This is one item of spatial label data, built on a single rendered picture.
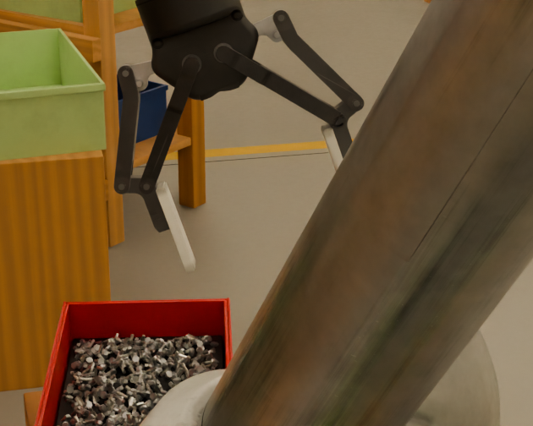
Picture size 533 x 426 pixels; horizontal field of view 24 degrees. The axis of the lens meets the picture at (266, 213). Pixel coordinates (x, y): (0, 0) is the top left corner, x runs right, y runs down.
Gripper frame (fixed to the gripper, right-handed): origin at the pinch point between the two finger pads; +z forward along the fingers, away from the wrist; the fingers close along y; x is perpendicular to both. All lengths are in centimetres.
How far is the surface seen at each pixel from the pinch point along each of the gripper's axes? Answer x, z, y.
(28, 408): -54, 23, 38
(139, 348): -52, 20, 22
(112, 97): -295, 5, 41
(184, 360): -50, 23, 17
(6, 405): -204, 63, 83
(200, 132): -332, 29, 21
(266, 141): -406, 50, 0
